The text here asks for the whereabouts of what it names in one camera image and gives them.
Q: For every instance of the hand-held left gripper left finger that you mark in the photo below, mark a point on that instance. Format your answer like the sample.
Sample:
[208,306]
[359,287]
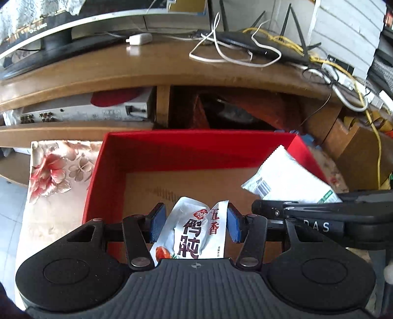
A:
[158,222]

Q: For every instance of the flat screen television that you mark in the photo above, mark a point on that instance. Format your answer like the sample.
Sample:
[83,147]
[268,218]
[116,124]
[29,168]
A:
[46,30]

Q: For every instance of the white power adapter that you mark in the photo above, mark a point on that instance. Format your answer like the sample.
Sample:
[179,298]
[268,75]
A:
[139,39]

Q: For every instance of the red cardboard box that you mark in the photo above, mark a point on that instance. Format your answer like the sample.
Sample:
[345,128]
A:
[184,150]

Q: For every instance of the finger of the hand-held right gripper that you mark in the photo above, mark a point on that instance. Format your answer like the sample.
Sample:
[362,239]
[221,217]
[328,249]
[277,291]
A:
[294,210]

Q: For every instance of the brown cardboard box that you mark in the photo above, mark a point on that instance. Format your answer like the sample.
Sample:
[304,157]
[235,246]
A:
[359,153]

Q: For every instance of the small white box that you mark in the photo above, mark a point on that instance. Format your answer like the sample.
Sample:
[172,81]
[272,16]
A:
[21,151]

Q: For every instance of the black router with antennas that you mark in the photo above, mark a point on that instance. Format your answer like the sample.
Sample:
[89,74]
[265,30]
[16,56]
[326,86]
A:
[245,43]

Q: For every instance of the silver amplifier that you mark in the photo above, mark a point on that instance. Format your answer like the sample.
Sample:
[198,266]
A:
[92,115]

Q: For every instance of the white green snack packet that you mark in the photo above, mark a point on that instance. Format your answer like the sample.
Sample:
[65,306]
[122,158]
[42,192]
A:
[285,174]

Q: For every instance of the white power strip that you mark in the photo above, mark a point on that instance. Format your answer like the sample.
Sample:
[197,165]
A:
[347,81]

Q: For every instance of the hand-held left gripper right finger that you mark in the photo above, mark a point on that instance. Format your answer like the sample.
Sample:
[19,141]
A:
[233,224]

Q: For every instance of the wooden tv cabinet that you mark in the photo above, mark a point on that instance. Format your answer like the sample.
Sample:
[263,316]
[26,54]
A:
[153,67]

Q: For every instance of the black power adapter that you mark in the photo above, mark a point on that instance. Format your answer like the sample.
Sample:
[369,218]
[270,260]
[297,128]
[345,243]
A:
[339,64]

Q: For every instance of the white red print snack packet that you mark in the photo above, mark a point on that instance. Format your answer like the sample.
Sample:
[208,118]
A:
[190,233]

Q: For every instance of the floral cloth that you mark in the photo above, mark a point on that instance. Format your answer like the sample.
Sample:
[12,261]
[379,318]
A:
[55,171]

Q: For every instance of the red round object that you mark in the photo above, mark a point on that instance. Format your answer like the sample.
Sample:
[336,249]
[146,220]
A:
[116,98]

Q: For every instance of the black metal shelf rack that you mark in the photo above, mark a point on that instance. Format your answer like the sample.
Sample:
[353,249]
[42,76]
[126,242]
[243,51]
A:
[383,61]

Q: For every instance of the white plastic bag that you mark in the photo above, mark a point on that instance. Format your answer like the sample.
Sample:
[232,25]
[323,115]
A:
[10,118]

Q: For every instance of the brown cardboard sheet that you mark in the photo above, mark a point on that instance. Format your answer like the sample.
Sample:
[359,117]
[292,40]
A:
[187,6]

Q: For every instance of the stack of white boxes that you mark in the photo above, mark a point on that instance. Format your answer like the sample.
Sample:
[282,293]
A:
[344,30]

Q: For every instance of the blue foam mat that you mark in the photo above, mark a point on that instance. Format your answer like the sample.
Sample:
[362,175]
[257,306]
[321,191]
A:
[307,141]

